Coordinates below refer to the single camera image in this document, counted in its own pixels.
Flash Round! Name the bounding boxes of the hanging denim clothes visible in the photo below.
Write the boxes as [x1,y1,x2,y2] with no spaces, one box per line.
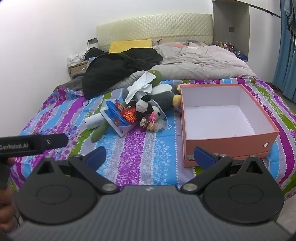
[283,0,296,35]

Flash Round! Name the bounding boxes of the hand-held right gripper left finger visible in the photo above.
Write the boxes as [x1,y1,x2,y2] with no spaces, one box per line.
[35,146,119,194]

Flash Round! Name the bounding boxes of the black clothing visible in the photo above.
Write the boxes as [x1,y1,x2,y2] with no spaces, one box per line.
[82,47,164,100]

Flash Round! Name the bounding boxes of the blue curtain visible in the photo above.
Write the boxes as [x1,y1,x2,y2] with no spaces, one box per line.
[272,0,296,103]

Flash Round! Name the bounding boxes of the person's left hand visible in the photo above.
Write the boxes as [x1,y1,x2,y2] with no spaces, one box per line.
[0,185,21,234]

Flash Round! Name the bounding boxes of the panda plush toy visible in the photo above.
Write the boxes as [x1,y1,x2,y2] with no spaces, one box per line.
[135,91,165,123]

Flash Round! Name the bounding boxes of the clear plastic bag with toy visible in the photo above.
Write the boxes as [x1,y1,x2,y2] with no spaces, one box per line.
[151,109,173,133]

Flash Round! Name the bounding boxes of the blue printed packet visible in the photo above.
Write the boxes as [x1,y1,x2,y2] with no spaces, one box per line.
[100,98,136,138]

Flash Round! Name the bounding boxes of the cream quilted headboard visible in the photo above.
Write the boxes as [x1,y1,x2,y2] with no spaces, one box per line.
[96,13,213,49]

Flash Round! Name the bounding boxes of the white tissue paper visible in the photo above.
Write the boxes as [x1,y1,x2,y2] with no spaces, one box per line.
[125,71,154,103]

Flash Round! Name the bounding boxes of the dark grey blanket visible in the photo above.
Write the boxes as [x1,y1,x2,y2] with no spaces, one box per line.
[54,73,84,92]

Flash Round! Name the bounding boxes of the grey duvet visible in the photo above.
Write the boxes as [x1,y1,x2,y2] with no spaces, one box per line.
[116,43,257,90]

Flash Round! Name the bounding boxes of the green plush toy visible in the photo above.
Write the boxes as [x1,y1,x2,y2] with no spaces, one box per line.
[91,70,164,143]

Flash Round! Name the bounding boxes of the brown cardboard box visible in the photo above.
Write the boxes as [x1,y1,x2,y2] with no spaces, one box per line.
[68,61,89,79]

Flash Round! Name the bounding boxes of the row of small bottles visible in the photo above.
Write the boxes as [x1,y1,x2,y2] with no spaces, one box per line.
[218,40,236,52]

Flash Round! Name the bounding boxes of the pink pillow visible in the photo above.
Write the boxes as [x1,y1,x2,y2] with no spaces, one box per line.
[162,42,188,48]

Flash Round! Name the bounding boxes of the white wardrobe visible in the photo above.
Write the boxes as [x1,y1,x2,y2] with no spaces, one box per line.
[211,0,282,64]

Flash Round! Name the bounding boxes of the yellow pillow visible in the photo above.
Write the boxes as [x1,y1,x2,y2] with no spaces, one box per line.
[108,39,153,54]

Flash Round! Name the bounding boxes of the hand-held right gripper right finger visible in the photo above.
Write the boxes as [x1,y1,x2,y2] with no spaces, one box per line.
[179,146,266,194]

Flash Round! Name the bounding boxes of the white cloth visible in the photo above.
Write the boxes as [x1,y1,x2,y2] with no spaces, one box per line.
[67,52,87,66]

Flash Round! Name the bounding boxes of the white bottle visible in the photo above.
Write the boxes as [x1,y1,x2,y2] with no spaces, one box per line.
[84,113,109,129]

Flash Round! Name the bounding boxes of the small doll charm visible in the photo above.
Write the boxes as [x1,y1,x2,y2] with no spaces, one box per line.
[140,113,158,130]

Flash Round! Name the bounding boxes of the red shiny packet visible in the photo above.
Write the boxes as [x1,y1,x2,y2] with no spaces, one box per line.
[121,107,137,123]

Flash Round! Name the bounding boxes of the floral striped bed sheet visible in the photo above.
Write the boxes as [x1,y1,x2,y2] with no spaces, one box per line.
[10,76,296,202]

